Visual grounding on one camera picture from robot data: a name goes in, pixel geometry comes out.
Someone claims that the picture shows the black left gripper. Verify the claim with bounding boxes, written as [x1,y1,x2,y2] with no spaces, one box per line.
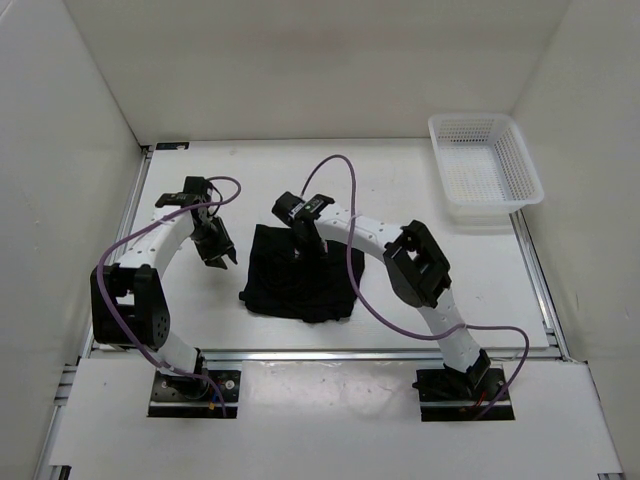
[189,216,237,271]

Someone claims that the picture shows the black shorts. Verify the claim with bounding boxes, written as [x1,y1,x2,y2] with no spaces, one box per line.
[239,224,357,324]

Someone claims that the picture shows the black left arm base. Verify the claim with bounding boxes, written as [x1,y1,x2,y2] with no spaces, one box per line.
[147,369,241,419]

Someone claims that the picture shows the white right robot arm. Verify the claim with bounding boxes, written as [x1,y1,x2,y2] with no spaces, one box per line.
[239,192,490,400]

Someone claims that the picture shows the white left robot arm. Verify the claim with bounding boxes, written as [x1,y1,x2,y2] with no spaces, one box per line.
[90,184,237,400]

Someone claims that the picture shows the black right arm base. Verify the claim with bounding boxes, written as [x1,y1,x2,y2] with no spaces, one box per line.
[412,367,506,422]

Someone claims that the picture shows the dark label sticker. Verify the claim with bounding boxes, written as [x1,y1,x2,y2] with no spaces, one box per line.
[155,141,190,151]

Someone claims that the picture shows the white plastic mesh basket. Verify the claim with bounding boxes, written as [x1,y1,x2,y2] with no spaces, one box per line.
[428,113,544,219]

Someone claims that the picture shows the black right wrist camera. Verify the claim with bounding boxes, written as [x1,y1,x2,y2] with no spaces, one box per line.
[271,191,305,227]

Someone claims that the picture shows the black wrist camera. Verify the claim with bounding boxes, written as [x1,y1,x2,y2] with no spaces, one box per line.
[155,176,213,208]
[271,191,305,227]

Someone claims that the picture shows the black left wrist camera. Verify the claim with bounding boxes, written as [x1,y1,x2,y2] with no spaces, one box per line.
[155,176,213,208]

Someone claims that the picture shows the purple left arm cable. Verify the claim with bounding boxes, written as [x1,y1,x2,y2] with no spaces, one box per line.
[98,175,243,419]

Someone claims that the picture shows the aluminium table edge rail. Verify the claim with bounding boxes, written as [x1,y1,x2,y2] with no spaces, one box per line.
[86,346,562,362]

